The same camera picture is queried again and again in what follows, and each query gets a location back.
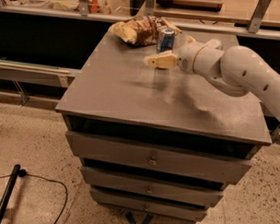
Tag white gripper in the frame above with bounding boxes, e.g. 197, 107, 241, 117
144, 35, 206, 74

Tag blue silver redbull can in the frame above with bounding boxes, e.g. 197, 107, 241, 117
157, 27, 175, 53

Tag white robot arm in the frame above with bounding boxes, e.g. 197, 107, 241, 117
144, 36, 280, 122

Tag clear plastic water bottle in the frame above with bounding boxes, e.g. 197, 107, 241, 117
206, 39, 224, 51

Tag brown yellow chip bag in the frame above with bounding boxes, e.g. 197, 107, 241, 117
108, 16, 181, 46

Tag wooden board on shelf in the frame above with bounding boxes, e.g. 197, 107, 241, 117
156, 0, 223, 12

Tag grey drawer cabinet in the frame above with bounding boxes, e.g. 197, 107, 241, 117
56, 33, 272, 211

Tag top grey drawer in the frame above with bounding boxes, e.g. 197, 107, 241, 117
65, 131, 251, 184

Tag grey drawer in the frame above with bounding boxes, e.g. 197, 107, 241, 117
90, 188, 206, 222
81, 166, 223, 207
65, 131, 251, 184

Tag middle grey drawer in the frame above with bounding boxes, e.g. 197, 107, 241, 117
81, 166, 223, 207

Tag bottom grey drawer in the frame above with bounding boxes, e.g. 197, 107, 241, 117
90, 188, 206, 222

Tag black pole on floor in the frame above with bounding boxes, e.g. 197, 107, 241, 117
0, 164, 21, 224

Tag metal shelf rail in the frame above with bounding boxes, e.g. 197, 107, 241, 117
0, 59, 80, 105

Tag black floor cable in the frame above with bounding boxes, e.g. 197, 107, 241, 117
0, 171, 70, 224

